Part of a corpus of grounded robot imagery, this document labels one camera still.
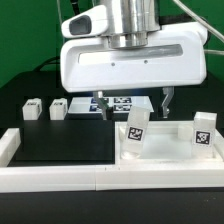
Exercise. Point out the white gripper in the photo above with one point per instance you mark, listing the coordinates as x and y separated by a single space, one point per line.
174 56

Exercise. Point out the white square tabletop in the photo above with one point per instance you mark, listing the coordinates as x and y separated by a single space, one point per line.
167 142

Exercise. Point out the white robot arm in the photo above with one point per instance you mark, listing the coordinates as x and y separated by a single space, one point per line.
121 44

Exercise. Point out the white U-shaped obstacle fence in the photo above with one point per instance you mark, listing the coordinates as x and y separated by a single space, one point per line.
121 175

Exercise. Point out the white marker base plate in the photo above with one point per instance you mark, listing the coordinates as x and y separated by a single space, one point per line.
120 104

